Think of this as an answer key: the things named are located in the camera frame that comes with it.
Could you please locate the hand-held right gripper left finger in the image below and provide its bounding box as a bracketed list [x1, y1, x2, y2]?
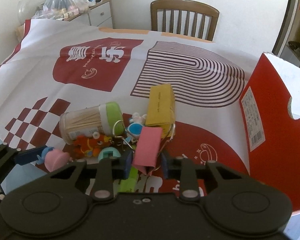
[50, 152, 133, 202]

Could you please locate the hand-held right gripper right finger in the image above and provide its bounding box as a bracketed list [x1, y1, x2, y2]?
[161, 152, 250, 202]

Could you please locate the green marker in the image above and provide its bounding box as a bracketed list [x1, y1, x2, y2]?
[116, 166, 139, 195]

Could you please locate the pink binder clip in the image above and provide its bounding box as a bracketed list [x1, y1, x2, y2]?
[125, 122, 177, 176]

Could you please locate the pink toy with blue cap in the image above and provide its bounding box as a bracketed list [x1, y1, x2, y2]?
[36, 147, 73, 173]

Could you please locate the blue white figure keychain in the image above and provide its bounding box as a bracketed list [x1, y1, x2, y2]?
[127, 112, 147, 140]

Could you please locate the orange figure keychain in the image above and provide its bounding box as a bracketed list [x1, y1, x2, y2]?
[72, 132, 113, 158]

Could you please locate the toothpick jar with green lid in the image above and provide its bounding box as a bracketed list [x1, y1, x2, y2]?
[59, 102, 124, 145]

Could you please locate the yellow rectangular box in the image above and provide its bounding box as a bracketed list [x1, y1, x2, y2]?
[145, 84, 177, 133]

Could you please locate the red cardboard box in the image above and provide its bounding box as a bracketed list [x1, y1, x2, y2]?
[240, 52, 300, 215]

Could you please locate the red white printed tablecloth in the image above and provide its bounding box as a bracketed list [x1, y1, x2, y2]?
[0, 19, 300, 205]

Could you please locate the brown cardboard box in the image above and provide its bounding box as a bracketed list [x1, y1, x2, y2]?
[15, 22, 25, 43]

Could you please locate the clear glass bowl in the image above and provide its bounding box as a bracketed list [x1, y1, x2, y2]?
[17, 0, 50, 20]

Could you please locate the small white drawer cabinet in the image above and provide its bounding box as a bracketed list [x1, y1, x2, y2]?
[87, 0, 113, 28]

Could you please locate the clear plastic bag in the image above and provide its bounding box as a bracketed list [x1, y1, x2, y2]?
[31, 0, 90, 22]

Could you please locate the wooden chair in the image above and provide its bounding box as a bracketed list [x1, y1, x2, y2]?
[150, 0, 220, 42]

